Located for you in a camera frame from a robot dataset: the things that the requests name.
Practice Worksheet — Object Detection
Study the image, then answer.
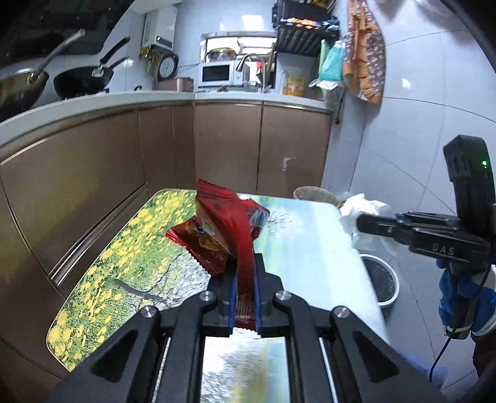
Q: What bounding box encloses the white floor bowl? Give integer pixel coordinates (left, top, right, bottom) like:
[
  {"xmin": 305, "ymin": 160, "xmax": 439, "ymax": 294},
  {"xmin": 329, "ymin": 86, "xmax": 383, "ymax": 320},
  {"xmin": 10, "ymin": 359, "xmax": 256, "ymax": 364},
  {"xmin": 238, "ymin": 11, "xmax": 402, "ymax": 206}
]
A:
[{"xmin": 358, "ymin": 254, "xmax": 400, "ymax": 307}]

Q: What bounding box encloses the white microwave oven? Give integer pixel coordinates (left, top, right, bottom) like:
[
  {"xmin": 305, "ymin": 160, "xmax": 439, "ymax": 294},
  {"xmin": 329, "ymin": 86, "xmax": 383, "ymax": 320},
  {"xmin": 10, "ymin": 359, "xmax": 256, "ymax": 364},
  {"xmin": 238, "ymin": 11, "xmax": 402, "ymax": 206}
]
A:
[{"xmin": 198, "ymin": 60, "xmax": 243, "ymax": 88}]

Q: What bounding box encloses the black wok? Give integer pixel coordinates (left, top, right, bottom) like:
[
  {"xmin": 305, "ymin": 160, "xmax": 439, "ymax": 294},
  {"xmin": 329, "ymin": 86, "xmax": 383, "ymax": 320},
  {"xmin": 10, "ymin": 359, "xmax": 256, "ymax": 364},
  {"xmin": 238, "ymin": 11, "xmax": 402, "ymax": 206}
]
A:
[{"xmin": 53, "ymin": 36, "xmax": 131, "ymax": 99}]

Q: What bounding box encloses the white tissue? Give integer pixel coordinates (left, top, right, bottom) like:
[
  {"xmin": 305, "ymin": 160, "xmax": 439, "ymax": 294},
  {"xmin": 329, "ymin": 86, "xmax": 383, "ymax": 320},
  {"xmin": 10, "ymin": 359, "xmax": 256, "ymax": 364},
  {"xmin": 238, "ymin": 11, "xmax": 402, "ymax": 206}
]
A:
[{"xmin": 339, "ymin": 193, "xmax": 400, "ymax": 256}]

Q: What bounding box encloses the brown kitchen cabinet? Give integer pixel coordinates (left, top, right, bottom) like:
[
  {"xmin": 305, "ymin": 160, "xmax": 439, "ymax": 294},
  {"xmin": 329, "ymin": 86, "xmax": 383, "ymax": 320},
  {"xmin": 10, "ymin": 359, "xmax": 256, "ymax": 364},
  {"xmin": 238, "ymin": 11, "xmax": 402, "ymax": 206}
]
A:
[{"xmin": 0, "ymin": 101, "xmax": 334, "ymax": 373}]

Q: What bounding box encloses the dark red snack wrapper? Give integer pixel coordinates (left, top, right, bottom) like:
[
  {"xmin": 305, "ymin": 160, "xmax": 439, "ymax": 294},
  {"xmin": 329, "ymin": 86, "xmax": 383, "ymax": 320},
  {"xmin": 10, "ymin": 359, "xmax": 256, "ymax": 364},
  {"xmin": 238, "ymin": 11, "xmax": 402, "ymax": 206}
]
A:
[{"xmin": 196, "ymin": 179, "xmax": 272, "ymax": 330}]

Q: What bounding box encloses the steel wok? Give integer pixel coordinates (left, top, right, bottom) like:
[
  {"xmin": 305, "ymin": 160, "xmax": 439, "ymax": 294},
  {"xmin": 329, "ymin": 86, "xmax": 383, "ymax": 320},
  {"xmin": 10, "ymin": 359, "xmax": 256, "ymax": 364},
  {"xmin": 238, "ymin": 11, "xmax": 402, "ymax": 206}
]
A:
[{"xmin": 0, "ymin": 29, "xmax": 86, "ymax": 117}]

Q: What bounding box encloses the round wall clock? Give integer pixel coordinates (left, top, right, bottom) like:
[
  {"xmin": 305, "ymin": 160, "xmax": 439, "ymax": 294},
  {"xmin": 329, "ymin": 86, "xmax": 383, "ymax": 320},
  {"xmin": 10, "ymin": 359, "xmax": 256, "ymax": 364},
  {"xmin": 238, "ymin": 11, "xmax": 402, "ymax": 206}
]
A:
[{"xmin": 158, "ymin": 54, "xmax": 179, "ymax": 80}]

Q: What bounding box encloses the white water heater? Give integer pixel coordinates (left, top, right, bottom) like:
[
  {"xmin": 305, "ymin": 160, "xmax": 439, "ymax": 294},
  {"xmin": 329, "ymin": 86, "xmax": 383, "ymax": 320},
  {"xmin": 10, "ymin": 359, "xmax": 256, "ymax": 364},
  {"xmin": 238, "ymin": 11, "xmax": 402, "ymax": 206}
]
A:
[{"xmin": 143, "ymin": 6, "xmax": 178, "ymax": 51}]

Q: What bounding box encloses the metal kitchen faucet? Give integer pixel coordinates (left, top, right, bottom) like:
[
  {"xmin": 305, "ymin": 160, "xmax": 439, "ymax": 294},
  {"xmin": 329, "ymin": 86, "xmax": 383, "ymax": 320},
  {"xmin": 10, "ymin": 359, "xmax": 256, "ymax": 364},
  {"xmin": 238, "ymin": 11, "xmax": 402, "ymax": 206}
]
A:
[{"xmin": 236, "ymin": 53, "xmax": 272, "ymax": 93}]

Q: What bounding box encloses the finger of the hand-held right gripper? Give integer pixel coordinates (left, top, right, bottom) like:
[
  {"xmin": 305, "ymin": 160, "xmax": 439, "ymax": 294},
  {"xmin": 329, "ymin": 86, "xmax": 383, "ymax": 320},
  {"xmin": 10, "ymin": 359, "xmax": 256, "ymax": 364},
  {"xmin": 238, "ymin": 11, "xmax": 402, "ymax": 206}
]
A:
[
  {"xmin": 356, "ymin": 213, "xmax": 415, "ymax": 243},
  {"xmin": 395, "ymin": 212, "xmax": 458, "ymax": 230}
]

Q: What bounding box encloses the orange floral apron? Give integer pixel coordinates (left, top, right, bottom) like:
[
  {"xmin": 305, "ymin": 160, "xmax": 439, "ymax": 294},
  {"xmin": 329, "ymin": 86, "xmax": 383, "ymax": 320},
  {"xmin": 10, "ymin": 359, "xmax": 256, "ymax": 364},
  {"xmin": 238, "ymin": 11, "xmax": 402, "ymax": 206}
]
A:
[{"xmin": 343, "ymin": 0, "xmax": 386, "ymax": 104}]

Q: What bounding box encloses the white plastic bag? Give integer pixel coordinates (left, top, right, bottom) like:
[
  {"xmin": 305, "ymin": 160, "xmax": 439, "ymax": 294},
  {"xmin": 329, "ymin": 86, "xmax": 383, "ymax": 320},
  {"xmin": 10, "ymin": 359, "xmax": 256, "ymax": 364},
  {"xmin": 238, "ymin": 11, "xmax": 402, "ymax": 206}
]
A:
[{"xmin": 308, "ymin": 79, "xmax": 345, "ymax": 111}]

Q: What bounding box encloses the wicker waste basket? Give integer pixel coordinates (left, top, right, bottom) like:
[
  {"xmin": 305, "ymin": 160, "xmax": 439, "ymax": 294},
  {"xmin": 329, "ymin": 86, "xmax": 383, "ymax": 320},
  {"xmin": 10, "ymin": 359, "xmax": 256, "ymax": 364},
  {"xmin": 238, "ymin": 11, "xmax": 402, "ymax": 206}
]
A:
[{"xmin": 293, "ymin": 186, "xmax": 345, "ymax": 209}]

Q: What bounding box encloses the green plastic bag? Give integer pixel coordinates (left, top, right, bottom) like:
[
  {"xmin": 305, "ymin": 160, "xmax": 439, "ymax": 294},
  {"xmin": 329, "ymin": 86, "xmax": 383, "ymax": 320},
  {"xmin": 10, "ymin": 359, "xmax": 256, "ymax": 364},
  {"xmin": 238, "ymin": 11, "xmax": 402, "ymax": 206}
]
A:
[{"xmin": 318, "ymin": 41, "xmax": 345, "ymax": 82}]

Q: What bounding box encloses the black storage rack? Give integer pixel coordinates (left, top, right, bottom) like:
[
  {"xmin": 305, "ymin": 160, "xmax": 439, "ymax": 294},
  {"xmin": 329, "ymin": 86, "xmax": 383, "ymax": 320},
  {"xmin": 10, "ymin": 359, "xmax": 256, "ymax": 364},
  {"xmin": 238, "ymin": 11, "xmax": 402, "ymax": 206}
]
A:
[{"xmin": 273, "ymin": 0, "xmax": 341, "ymax": 63}]

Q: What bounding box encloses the pink pot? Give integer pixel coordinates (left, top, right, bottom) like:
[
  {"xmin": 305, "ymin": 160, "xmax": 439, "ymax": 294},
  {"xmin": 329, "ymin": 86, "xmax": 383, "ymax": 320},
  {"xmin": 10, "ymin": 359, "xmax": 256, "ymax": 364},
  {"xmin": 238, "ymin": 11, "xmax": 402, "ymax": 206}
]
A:
[{"xmin": 156, "ymin": 77, "xmax": 194, "ymax": 92}]

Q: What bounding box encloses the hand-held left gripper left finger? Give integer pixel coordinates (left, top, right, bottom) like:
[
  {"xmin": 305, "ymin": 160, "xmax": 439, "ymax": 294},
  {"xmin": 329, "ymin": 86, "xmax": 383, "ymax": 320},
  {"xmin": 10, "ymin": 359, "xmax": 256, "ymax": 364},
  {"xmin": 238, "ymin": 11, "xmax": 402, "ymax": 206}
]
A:
[{"xmin": 42, "ymin": 258, "xmax": 238, "ymax": 403}]

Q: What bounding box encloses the person's right hand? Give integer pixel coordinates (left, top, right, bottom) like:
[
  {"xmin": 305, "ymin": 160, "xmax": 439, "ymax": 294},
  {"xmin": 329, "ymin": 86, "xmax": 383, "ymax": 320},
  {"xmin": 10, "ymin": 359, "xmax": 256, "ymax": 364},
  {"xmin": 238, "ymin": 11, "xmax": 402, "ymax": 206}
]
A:
[{"xmin": 438, "ymin": 259, "xmax": 496, "ymax": 342}]

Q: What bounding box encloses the yellow packet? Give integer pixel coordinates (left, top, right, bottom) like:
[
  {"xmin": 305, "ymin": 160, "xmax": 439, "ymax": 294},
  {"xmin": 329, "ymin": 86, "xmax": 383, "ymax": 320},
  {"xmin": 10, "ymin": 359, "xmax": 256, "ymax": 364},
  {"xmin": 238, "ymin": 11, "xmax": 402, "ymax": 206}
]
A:
[{"xmin": 285, "ymin": 75, "xmax": 307, "ymax": 97}]

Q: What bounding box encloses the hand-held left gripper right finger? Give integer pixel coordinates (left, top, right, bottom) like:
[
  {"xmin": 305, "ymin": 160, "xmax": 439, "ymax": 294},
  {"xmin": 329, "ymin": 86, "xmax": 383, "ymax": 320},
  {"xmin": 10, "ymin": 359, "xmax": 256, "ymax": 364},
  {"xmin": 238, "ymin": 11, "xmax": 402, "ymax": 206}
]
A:
[{"xmin": 254, "ymin": 254, "xmax": 446, "ymax": 403}]

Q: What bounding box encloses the person's right forearm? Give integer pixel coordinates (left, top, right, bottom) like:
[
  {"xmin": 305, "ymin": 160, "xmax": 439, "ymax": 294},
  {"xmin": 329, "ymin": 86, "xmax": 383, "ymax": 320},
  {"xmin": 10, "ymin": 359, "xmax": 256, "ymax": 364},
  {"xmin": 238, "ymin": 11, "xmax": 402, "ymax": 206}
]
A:
[{"xmin": 472, "ymin": 336, "xmax": 496, "ymax": 378}]

